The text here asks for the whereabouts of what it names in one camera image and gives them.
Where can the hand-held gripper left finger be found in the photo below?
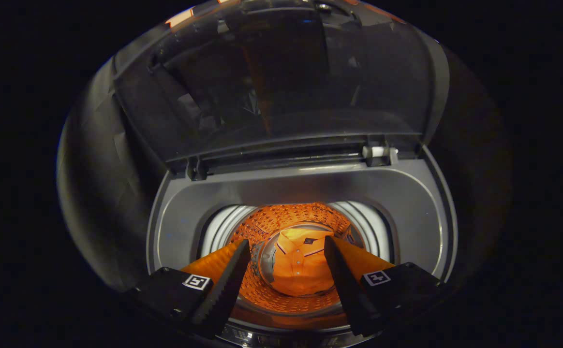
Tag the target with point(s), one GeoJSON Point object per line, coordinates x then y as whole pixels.
{"type": "Point", "coordinates": [223, 290]}

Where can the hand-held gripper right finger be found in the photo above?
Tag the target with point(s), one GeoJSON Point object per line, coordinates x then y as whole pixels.
{"type": "Point", "coordinates": [345, 285]}

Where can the yellow polo shirt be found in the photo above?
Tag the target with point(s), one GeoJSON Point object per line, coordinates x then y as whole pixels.
{"type": "Point", "coordinates": [301, 266]}

